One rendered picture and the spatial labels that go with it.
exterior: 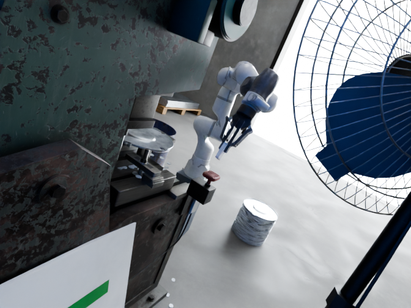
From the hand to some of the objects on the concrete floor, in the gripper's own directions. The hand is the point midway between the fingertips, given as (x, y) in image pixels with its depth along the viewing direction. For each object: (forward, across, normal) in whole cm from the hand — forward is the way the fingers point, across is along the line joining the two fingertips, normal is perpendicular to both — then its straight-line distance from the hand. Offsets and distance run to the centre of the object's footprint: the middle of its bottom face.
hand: (222, 151), depth 111 cm
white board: (+102, 0, +11) cm, 102 cm away
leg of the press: (+94, +7, -4) cm, 95 cm away
